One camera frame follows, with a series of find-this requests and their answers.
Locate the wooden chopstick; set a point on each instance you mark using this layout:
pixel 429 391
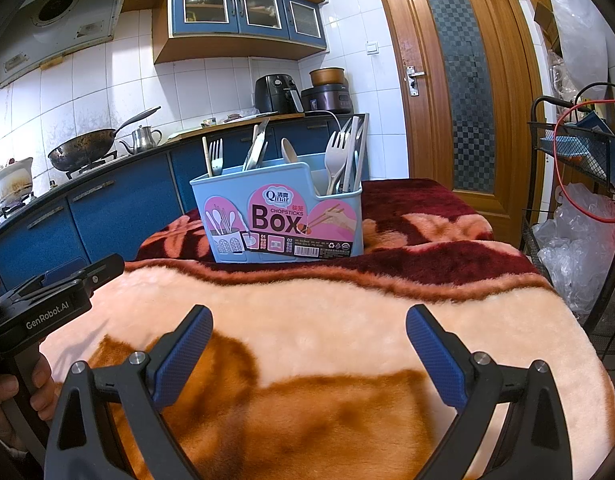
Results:
pixel 206 155
pixel 263 135

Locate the dark rice cooker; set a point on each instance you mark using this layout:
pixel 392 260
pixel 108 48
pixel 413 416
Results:
pixel 332 97

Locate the wooden door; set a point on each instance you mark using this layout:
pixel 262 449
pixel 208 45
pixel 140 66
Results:
pixel 412 160

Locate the printed plush blanket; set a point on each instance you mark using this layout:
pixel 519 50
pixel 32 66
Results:
pixel 312 320

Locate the light blue utensil box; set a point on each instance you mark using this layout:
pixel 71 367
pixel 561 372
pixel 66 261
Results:
pixel 227 190

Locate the cream plastic spoon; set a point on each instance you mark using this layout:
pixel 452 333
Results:
pixel 290 150

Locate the cream plastic fork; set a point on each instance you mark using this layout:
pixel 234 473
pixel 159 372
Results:
pixel 337 155

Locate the brown pot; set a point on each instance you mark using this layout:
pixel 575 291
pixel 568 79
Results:
pixel 327 77

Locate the person's left hand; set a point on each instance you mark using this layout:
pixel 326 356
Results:
pixel 47 395

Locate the gas stove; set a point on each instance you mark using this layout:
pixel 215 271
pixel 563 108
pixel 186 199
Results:
pixel 94 165

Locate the slim metal fork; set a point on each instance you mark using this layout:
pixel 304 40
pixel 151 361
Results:
pixel 216 160

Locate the black wok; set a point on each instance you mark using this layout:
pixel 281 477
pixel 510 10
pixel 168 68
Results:
pixel 82 152

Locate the black air fryer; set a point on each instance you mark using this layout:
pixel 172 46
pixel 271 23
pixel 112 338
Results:
pixel 275 92

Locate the grey range hood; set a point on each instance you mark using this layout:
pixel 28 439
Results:
pixel 62 30

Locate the blue glass-door wall cabinet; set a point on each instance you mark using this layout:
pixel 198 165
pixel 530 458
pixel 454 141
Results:
pixel 227 20

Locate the clear plastic bags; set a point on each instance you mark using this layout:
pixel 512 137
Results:
pixel 572 250

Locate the white plastic bag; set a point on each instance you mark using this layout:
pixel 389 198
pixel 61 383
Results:
pixel 577 25

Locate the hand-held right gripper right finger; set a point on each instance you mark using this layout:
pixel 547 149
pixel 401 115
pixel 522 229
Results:
pixel 435 355

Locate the wooden cutting board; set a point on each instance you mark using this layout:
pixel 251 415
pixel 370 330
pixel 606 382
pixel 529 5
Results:
pixel 197 131

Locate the metal kettle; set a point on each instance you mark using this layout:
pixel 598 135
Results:
pixel 143 140

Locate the wooden wall shelf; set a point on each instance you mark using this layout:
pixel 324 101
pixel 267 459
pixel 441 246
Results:
pixel 542 15

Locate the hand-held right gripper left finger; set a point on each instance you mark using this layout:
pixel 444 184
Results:
pixel 182 355

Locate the blue basket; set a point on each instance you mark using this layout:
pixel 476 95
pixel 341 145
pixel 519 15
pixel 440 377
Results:
pixel 562 145

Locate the white light switch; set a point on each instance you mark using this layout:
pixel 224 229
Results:
pixel 373 47

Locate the white pot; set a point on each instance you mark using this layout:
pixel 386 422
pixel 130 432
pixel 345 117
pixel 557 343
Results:
pixel 12 180

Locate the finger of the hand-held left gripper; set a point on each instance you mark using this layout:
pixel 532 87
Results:
pixel 104 269
pixel 62 272

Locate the white chopstick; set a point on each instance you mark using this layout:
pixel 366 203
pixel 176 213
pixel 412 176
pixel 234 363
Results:
pixel 356 135
pixel 366 130

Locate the blue base cabinets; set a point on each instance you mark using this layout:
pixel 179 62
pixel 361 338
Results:
pixel 112 200

